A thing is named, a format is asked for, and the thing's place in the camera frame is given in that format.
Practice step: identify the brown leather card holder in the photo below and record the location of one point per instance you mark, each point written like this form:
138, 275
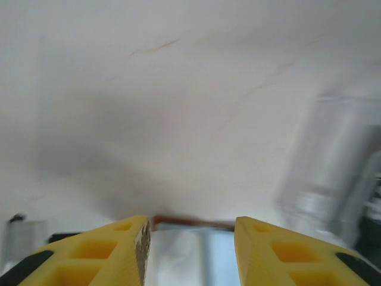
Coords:
220, 256

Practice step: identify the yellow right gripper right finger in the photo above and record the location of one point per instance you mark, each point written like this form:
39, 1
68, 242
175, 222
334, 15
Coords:
253, 253

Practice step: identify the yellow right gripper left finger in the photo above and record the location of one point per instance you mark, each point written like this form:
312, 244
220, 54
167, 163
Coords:
125, 247

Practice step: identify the clear acrylic card stand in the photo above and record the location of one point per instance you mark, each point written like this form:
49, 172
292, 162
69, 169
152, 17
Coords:
327, 164

